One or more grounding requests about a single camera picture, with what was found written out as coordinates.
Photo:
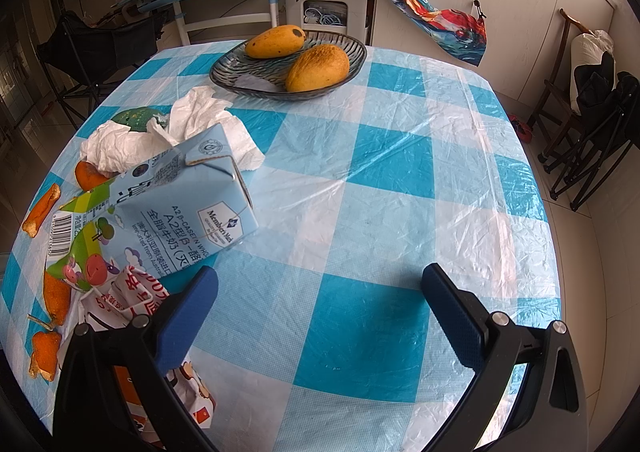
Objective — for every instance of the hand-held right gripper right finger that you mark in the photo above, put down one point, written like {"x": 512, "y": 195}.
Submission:
{"x": 455, "y": 317}

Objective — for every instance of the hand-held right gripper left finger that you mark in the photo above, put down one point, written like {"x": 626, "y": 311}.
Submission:
{"x": 185, "y": 322}

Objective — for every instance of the red and white snack wrapper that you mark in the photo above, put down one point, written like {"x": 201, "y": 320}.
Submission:
{"x": 142, "y": 289}

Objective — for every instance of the blue and green milk carton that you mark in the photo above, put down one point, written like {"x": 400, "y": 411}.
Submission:
{"x": 165, "y": 212}

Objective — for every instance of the orange peel piece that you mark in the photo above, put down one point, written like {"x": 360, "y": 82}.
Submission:
{"x": 42, "y": 209}
{"x": 56, "y": 297}
{"x": 89, "y": 175}
{"x": 45, "y": 347}

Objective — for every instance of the white tissue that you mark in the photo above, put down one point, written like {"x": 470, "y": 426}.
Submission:
{"x": 117, "y": 147}
{"x": 200, "y": 117}

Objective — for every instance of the blue white checkered tablecloth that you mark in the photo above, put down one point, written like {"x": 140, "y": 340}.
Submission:
{"x": 375, "y": 212}

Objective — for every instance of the red item on floor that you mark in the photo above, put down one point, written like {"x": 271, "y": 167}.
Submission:
{"x": 522, "y": 129}

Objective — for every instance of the green frog toy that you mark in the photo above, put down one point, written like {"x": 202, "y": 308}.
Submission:
{"x": 134, "y": 119}

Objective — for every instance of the wooden chair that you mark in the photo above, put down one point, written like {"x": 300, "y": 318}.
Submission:
{"x": 547, "y": 92}

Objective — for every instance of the dark woven fruit tray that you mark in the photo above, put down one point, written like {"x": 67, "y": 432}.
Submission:
{"x": 235, "y": 71}

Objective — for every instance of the black folding camp chair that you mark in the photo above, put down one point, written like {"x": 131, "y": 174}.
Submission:
{"x": 100, "y": 47}

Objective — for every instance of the yellow mango with dark spot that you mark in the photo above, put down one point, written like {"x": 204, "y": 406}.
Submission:
{"x": 272, "y": 43}

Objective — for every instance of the white bag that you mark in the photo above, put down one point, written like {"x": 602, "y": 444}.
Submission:
{"x": 582, "y": 52}

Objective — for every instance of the white wall cabinet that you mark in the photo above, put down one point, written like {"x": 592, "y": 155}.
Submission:
{"x": 550, "y": 22}

